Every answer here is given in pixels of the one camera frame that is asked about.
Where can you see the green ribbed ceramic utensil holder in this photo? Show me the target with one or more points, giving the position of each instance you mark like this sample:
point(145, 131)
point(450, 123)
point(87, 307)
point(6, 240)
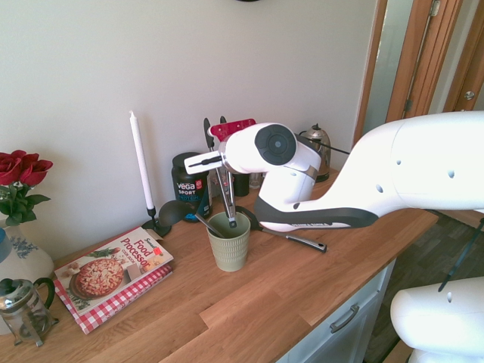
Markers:
point(230, 249)

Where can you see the Food Processor cookbook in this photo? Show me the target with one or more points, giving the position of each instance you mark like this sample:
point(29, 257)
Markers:
point(113, 268)

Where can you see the red roses bouquet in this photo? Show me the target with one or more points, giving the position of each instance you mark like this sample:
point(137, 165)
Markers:
point(19, 170)

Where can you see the black wall clock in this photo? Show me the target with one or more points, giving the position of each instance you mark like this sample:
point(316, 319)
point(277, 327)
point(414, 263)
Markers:
point(248, 0)

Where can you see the white and blue flower vase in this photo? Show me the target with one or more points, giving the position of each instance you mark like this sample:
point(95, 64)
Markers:
point(22, 257)

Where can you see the steel tongs with black tips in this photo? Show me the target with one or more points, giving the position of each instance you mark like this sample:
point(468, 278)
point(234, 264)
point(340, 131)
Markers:
point(226, 196)

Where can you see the black candle holder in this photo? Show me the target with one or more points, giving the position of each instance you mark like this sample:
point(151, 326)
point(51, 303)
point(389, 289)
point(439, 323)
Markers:
point(157, 228)

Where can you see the round metal door knob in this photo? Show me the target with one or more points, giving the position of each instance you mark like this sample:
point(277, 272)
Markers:
point(470, 95)

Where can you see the stainless steel kettle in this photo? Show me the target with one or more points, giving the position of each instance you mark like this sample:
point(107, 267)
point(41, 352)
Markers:
point(321, 151)

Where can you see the glass French press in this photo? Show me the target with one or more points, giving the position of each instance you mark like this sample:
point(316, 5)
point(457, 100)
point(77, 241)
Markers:
point(22, 314)

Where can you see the wooden door frame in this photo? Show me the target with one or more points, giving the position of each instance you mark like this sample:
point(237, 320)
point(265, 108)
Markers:
point(419, 56)

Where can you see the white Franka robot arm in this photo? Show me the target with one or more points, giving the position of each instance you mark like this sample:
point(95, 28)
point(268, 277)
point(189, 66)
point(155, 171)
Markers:
point(416, 162)

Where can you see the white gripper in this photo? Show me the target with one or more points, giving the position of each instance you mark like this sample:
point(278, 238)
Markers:
point(194, 160)

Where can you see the white kitchen cabinet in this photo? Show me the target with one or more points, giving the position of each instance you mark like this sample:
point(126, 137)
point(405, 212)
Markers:
point(340, 332)

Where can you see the black Vega Sport protein tub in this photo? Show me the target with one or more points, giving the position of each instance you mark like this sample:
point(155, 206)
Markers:
point(189, 189)

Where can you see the red checkered cookbook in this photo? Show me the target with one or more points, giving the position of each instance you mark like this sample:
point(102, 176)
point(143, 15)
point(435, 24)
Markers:
point(113, 312)

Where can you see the dark grey ladle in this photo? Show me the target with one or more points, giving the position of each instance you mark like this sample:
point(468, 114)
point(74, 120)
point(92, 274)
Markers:
point(175, 211)

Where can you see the white taper candle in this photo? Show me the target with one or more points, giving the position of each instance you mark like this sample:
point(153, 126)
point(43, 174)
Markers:
point(141, 159)

